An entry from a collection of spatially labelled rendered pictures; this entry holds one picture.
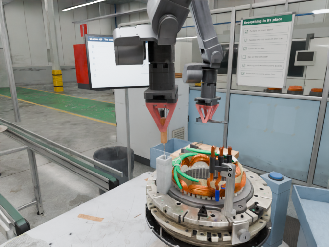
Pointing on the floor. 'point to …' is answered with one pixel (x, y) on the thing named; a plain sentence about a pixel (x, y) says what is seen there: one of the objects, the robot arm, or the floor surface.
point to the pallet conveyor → (13, 228)
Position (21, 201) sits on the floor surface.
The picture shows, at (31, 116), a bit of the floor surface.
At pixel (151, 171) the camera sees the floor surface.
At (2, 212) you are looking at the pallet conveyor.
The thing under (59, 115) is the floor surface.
